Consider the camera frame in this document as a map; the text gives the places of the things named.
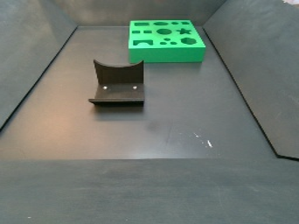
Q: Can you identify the black curved plastic stand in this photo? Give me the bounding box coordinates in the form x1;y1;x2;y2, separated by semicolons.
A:
89;60;146;105

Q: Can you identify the green foam shape-sorter block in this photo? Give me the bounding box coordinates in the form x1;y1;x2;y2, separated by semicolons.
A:
129;19;206;63

